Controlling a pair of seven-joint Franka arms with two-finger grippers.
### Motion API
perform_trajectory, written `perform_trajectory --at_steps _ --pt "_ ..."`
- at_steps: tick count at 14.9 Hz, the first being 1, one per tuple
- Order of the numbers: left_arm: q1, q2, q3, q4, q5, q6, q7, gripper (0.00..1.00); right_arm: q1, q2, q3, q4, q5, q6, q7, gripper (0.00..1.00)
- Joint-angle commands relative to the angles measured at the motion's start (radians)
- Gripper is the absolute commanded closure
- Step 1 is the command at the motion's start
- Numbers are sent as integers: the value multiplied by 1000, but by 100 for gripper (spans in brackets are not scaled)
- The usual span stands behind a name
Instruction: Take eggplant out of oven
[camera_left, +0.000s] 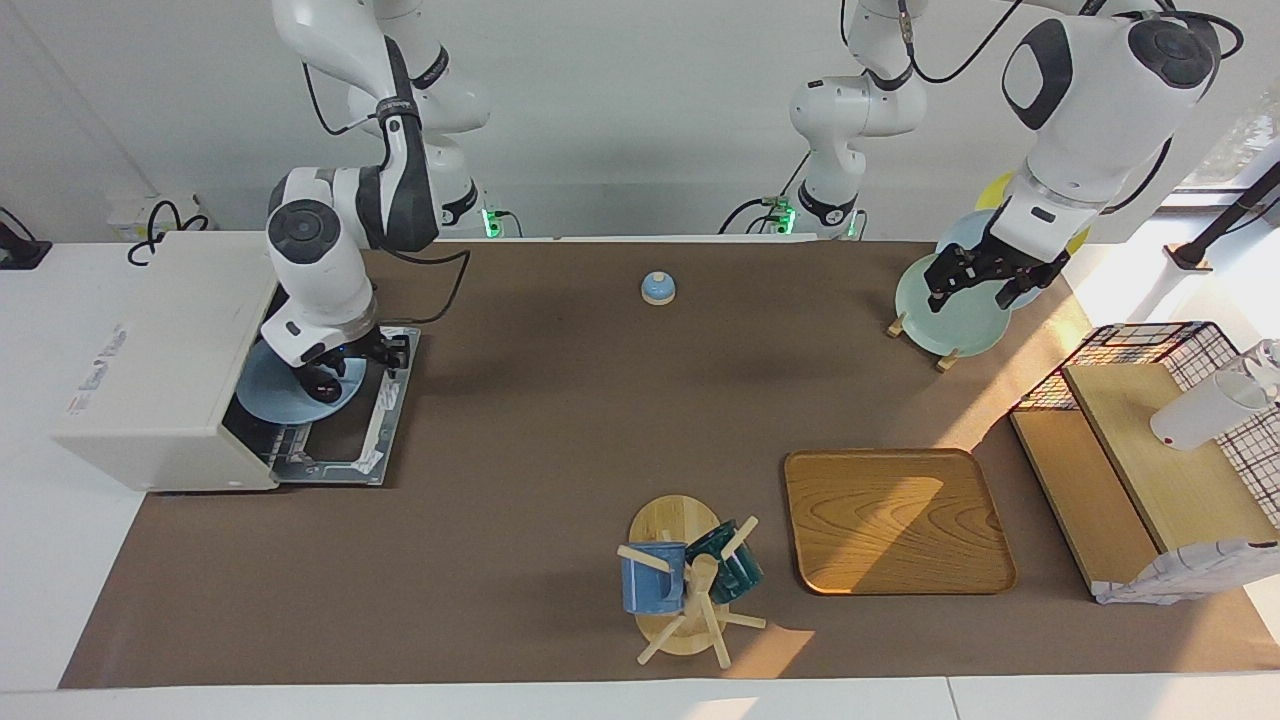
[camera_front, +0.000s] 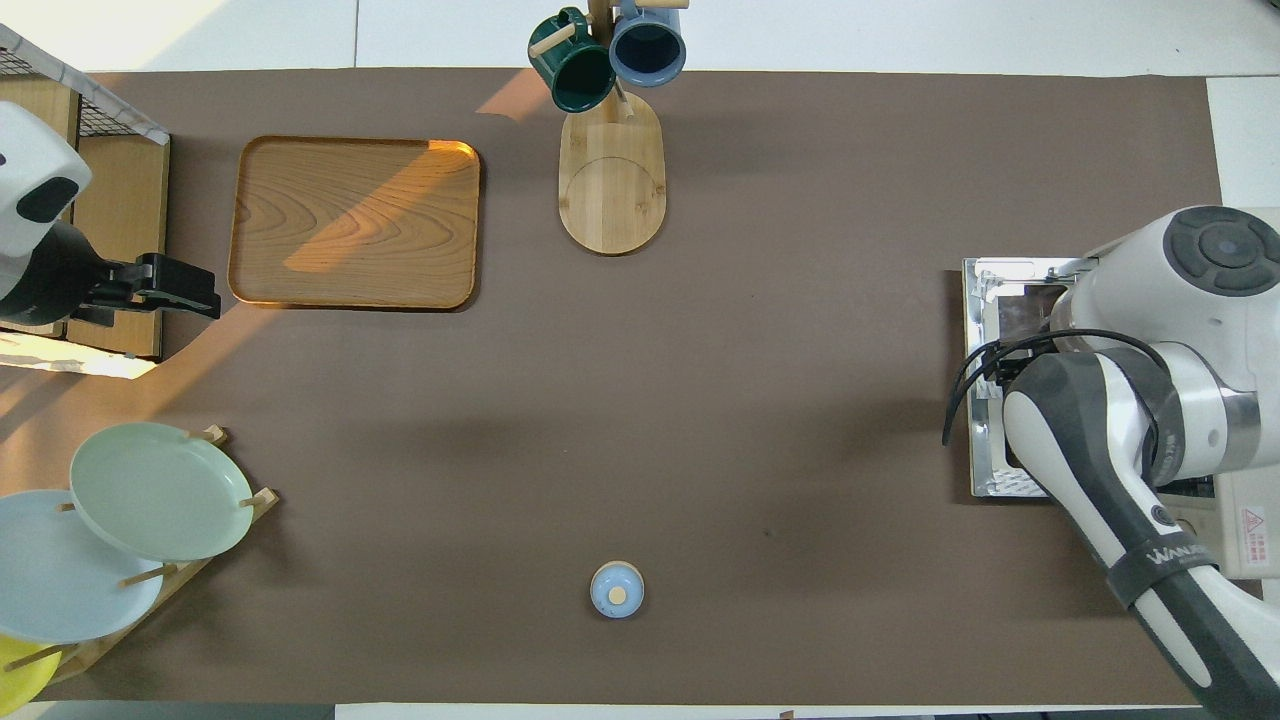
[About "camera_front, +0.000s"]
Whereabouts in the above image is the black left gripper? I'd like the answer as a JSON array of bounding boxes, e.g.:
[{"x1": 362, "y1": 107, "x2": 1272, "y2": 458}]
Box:
[{"x1": 0, "y1": 222, "x2": 222, "y2": 327}]

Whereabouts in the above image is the oven glass door with handle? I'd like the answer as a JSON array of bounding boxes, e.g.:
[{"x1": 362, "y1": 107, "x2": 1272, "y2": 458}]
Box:
[{"x1": 963, "y1": 257, "x2": 1089, "y2": 498}]

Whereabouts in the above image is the white toaster oven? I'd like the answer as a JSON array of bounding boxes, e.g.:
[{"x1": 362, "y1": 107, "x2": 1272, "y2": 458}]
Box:
[{"x1": 1075, "y1": 205, "x2": 1280, "y2": 581}]

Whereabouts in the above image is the wooden stepped shelf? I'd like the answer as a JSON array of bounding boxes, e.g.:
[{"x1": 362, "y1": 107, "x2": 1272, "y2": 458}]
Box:
[{"x1": 0, "y1": 75, "x2": 171, "y2": 361}]

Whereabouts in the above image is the wooden serving tray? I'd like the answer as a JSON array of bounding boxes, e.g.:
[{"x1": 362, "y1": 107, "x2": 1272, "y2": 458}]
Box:
[{"x1": 228, "y1": 135, "x2": 482, "y2": 311}]

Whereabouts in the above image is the pale green plate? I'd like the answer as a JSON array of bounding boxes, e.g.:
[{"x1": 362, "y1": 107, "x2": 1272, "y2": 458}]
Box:
[{"x1": 70, "y1": 421, "x2": 255, "y2": 562}]

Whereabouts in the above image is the light blue racked plate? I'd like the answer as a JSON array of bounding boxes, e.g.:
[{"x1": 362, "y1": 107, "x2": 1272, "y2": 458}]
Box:
[{"x1": 0, "y1": 489, "x2": 166, "y2": 644}]

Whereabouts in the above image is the wooden plate rack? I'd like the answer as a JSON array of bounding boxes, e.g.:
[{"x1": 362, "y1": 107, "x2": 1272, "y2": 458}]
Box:
[{"x1": 45, "y1": 425, "x2": 279, "y2": 686}]

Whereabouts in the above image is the yellow plate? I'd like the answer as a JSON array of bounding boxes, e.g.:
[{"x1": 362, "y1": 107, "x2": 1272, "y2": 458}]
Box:
[{"x1": 0, "y1": 632, "x2": 61, "y2": 709}]

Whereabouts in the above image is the wooden mug tree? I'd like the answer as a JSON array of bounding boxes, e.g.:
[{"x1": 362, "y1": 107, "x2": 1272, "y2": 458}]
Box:
[{"x1": 528, "y1": 0, "x2": 691, "y2": 256}]

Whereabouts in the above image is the dark green mug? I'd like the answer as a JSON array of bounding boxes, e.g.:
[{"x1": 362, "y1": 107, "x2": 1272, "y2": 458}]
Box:
[{"x1": 528, "y1": 8, "x2": 617, "y2": 113}]

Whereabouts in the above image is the blue mug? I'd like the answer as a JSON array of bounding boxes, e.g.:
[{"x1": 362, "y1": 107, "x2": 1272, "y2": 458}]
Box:
[{"x1": 608, "y1": 0, "x2": 688, "y2": 88}]

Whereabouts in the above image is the small blue call bell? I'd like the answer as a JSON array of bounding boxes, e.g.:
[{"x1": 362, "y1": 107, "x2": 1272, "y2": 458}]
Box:
[{"x1": 590, "y1": 561, "x2": 645, "y2": 619}]

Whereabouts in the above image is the brown table mat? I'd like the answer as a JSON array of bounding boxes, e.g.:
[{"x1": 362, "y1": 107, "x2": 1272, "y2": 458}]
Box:
[{"x1": 45, "y1": 68, "x2": 1223, "y2": 706}]

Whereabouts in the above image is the black wire basket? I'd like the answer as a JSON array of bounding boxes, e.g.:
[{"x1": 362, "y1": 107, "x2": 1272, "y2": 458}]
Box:
[{"x1": 0, "y1": 45, "x2": 136, "y2": 139}]

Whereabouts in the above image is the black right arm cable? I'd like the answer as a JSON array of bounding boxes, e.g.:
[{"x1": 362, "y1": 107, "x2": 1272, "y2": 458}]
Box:
[{"x1": 943, "y1": 328, "x2": 1173, "y2": 447}]

